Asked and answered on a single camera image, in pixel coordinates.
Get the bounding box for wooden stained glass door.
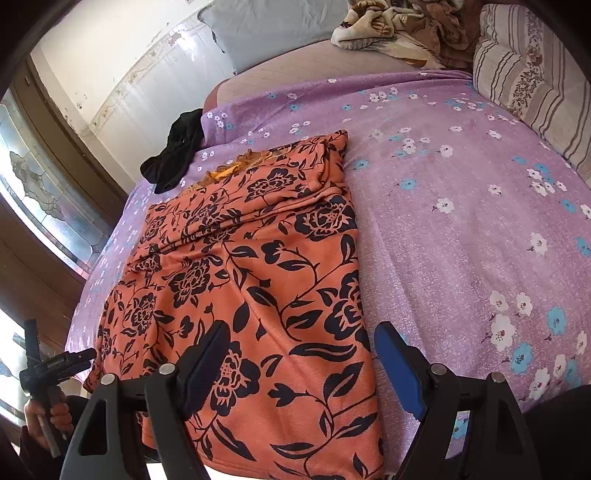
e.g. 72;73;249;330
0;55;139;430

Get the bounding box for grey pillow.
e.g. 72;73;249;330
198;0;352;75

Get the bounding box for orange black floral garment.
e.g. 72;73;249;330
90;130;386;480

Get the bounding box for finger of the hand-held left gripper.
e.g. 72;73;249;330
68;348;98;370

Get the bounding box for beige mattress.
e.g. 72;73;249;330
203;41;472;121

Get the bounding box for purple floral bed sheet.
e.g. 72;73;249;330
65;69;591;480

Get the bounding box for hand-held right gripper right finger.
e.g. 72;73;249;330
373;320;541;480

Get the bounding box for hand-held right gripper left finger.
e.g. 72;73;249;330
60;320;232;480

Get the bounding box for person's left hand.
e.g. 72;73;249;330
24;391;75;449

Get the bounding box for brown floral blanket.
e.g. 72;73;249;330
331;0;483;70

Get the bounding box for striped floral pillow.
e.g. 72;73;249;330
472;4;591;183

